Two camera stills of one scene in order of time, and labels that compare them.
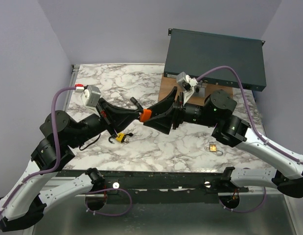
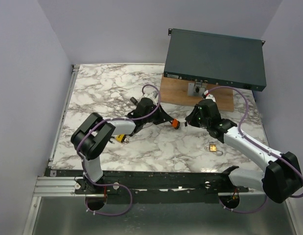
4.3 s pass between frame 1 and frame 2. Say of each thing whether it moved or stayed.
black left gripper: moved
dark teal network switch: stayed
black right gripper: moved
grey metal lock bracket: stayed
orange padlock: moved
